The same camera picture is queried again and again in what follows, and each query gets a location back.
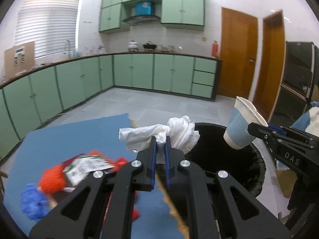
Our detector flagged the green upper kitchen cabinets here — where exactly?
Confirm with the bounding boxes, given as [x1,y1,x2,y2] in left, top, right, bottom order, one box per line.
[99,0,206,33]

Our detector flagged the green lower kitchen cabinets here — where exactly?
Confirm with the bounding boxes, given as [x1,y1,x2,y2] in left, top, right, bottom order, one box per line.
[1,52,222,158]

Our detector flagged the crushed paper cup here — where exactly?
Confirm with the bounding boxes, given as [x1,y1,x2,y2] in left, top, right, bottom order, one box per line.
[223,96,268,150]

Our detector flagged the green milk carton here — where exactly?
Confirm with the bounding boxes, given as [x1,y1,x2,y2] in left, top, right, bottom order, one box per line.
[63,155,115,187]

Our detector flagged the chrome kitchen faucet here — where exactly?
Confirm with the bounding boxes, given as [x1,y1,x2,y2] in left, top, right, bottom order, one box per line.
[63,39,71,55]

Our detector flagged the black trash bin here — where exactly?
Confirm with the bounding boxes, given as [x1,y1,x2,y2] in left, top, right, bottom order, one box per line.
[155,122,267,239]

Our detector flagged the red plastic bag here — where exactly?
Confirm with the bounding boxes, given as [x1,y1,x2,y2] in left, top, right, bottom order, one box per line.
[113,157,140,221]

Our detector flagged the black cabinet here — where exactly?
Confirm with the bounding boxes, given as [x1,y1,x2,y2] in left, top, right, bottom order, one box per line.
[270,42,318,126]

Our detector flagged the brown wooden door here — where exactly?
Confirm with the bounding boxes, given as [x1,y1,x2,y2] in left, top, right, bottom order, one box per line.
[218,8,258,99]

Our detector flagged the blue plastic bag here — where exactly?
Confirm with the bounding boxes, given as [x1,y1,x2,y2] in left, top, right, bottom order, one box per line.
[21,183,50,221]

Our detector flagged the red thermos bottle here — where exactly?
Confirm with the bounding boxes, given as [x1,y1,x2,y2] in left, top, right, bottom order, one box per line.
[211,40,219,58]

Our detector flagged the cardboard box on counter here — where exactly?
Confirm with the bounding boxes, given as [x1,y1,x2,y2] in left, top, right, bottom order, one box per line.
[4,42,35,79]

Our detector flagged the green kitchen cabinets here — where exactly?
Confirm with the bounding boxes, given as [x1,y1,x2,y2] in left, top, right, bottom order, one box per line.
[1,52,222,158]
[99,0,206,33]

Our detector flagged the white window blind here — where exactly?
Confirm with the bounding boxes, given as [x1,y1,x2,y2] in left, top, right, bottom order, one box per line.
[14,0,80,58]

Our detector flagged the white cooking pot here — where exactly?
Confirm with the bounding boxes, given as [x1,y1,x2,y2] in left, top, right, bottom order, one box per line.
[128,40,139,51]

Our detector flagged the range hood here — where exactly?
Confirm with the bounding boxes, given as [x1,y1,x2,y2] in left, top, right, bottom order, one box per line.
[122,15,160,25]

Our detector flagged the white tissue paper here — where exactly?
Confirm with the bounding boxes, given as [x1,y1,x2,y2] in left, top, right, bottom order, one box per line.
[118,116,200,154]

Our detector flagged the black wok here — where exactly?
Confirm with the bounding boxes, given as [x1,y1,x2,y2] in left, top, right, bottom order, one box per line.
[143,41,157,51]

